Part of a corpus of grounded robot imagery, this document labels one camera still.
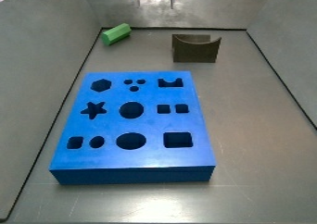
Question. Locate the green hexagonal prism block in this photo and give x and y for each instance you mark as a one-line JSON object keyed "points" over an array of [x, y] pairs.
{"points": [[115, 34]]}

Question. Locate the blue foam shape-sorter board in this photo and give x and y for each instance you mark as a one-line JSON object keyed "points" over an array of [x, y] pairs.
{"points": [[135, 131]]}

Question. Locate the black curved cradle stand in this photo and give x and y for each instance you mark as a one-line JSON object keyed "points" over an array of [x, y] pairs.
{"points": [[194, 48]]}

